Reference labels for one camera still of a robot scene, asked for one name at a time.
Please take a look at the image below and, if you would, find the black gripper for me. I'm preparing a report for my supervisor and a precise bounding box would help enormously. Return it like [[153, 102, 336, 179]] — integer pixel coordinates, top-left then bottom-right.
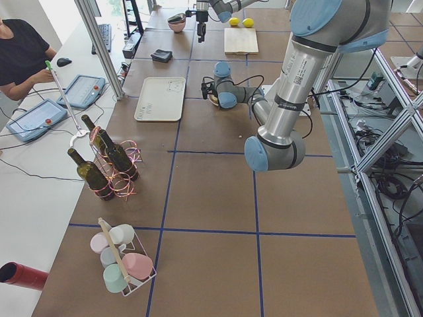
[[201, 82, 217, 100], [196, 0, 209, 35]]

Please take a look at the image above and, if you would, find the white round plate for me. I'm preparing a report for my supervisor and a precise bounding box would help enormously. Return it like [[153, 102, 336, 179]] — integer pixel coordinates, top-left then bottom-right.
[[208, 95, 219, 107]]

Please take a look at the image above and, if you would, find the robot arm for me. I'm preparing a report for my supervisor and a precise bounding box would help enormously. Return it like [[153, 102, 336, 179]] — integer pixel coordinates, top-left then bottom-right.
[[211, 0, 391, 172], [195, 0, 256, 41]]

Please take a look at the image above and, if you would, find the cream bear tray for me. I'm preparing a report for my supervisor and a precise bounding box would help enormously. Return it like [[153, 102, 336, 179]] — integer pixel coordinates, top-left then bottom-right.
[[134, 77, 186, 122]]

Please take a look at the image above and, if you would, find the metal scoop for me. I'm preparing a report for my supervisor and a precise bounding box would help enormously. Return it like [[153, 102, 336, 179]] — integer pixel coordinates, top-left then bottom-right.
[[167, 13, 186, 24]]

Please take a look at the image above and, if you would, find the pink bowl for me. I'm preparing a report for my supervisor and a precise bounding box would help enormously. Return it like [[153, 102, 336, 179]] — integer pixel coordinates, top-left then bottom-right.
[[168, 18, 186, 33]]

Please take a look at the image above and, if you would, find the yellow lemon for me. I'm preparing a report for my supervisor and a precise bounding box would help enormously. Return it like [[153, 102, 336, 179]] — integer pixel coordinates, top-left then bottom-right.
[[242, 18, 254, 28], [229, 17, 240, 27]]

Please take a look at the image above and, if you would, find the wooden cutting board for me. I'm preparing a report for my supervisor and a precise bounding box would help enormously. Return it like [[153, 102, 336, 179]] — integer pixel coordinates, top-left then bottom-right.
[[224, 28, 259, 55]]

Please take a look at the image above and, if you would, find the grey folded cloth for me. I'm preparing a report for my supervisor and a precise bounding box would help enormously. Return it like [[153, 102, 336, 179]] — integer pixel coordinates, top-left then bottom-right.
[[151, 49, 173, 63]]

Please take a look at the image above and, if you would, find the black keyboard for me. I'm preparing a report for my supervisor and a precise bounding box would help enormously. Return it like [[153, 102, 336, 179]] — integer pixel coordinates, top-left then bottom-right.
[[98, 24, 112, 52]]

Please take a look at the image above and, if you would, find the blue teach pendant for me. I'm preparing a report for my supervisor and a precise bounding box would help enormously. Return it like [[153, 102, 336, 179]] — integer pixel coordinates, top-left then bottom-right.
[[64, 75, 106, 110], [6, 99, 67, 143]]

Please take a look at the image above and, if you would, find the white stick with green tip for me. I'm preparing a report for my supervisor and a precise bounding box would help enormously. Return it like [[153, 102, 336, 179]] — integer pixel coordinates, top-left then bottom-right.
[[45, 60, 89, 148]]

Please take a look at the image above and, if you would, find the dark green wine bottle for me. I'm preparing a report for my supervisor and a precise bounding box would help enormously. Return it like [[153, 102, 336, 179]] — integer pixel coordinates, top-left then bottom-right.
[[67, 148, 115, 201]]

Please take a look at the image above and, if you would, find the black computer mouse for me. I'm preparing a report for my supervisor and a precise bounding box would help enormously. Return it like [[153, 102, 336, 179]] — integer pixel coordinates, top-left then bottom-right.
[[56, 57, 72, 67]]

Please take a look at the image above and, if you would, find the white cup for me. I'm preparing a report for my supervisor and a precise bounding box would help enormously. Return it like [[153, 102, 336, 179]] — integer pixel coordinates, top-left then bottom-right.
[[108, 224, 135, 244]]

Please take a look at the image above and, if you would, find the person in black shirt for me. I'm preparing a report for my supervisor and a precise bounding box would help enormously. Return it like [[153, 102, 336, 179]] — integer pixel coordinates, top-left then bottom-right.
[[1, 19, 56, 101]]

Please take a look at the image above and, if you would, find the lilac cup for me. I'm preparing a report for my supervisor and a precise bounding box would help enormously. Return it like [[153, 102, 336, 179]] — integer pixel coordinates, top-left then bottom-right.
[[90, 232, 109, 254]]

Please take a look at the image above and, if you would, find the pink cup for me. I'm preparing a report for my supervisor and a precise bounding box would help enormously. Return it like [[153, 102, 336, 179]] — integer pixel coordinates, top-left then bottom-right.
[[122, 253, 153, 280]]

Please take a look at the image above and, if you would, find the grey cup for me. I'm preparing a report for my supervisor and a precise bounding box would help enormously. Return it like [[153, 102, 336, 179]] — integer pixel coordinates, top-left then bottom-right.
[[100, 247, 117, 268]]

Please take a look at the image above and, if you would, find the mint green cup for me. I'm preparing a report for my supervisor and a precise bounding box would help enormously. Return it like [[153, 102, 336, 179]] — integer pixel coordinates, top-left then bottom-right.
[[103, 264, 128, 293]]

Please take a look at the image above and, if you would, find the red cylinder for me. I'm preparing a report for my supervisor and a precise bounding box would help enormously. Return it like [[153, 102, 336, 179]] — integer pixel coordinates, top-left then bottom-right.
[[1, 262, 48, 291]]

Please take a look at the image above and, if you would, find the aluminium frame post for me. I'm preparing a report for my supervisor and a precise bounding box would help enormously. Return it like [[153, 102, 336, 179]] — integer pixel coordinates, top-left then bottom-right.
[[74, 0, 124, 100]]

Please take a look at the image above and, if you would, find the copper wire bottle rack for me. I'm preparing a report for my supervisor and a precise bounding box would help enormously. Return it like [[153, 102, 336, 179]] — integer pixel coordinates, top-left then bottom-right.
[[97, 141, 139, 199]]

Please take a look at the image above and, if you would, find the white wire cup rack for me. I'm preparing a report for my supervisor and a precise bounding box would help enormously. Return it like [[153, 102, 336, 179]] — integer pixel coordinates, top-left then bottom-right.
[[90, 218, 157, 297]]

